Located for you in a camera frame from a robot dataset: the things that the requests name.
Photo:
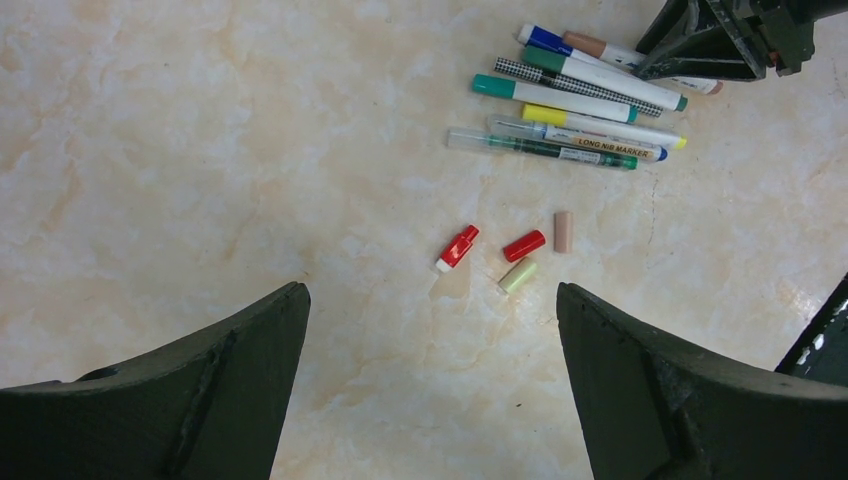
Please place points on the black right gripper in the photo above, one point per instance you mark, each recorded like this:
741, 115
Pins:
731, 40

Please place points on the pale green pen cap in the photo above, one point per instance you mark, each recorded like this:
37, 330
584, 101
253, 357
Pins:
518, 275

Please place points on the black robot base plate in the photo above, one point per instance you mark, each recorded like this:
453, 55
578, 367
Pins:
820, 352

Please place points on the red white clip cap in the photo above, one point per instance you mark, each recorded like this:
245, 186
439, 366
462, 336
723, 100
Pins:
457, 249

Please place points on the red pen cap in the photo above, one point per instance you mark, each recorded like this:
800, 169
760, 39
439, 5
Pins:
524, 246

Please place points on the clear blue long-nib marker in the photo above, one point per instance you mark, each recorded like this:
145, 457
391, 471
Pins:
514, 127

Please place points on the peach pen cap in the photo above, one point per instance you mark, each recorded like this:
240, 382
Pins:
563, 232

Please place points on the blue cap marker pen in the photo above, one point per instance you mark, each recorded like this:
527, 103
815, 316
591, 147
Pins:
533, 35

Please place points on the yellow cap marker pen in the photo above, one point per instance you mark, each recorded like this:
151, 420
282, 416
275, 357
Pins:
565, 119

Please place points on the dark grey marker pen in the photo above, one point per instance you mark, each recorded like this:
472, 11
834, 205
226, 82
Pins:
470, 139

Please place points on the green cap marker pen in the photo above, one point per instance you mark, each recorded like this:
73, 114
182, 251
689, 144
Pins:
539, 95

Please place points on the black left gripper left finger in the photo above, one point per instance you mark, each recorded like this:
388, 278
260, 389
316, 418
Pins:
210, 405

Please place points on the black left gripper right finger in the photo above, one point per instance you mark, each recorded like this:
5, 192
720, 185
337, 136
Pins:
652, 405

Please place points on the checkered pattern pen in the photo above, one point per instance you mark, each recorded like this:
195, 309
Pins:
561, 82

